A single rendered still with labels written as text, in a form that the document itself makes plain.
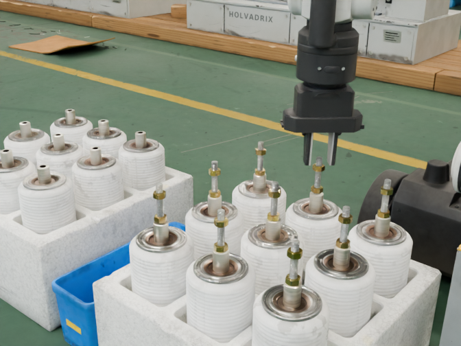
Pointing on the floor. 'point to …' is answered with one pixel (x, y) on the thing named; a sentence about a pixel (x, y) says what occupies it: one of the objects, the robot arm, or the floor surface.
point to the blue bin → (88, 324)
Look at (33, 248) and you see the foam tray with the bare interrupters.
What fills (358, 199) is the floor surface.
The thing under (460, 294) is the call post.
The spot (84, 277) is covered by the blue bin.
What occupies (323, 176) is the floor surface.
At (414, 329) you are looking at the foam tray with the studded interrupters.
